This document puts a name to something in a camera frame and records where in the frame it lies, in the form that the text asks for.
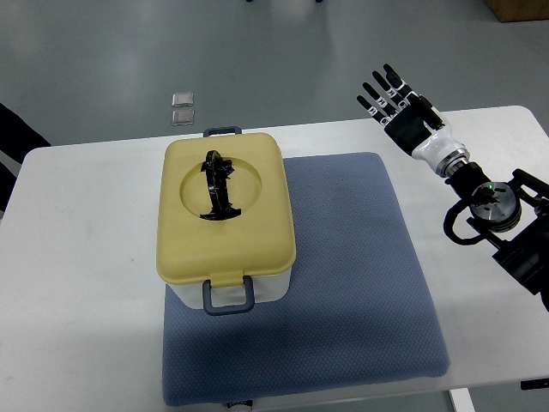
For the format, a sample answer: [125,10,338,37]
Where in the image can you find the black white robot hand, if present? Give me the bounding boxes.
[357,64,469,178]

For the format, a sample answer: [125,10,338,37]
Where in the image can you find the yellow box lid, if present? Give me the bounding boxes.
[156,127,296,316]

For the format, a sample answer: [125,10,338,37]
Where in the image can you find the brown cardboard box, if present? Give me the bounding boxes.
[485,0,548,22]

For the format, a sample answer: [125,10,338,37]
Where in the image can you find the white storage box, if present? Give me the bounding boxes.
[168,267,292,310]

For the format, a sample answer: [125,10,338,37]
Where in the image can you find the blue cushion mat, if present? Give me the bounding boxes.
[162,153,450,406]

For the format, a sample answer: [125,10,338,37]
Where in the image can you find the upper metal floor plate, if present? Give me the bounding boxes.
[172,92,194,107]

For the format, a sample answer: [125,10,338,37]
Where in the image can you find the metal floor plate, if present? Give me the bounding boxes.
[172,92,194,107]
[172,109,195,126]

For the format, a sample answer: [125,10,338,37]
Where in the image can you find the lower metal floor plate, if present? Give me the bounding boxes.
[172,109,195,126]

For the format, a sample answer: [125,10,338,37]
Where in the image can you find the black object at left edge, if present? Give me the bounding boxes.
[1,105,51,212]

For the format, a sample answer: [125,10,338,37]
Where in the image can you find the black table bracket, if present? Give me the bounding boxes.
[520,378,549,391]

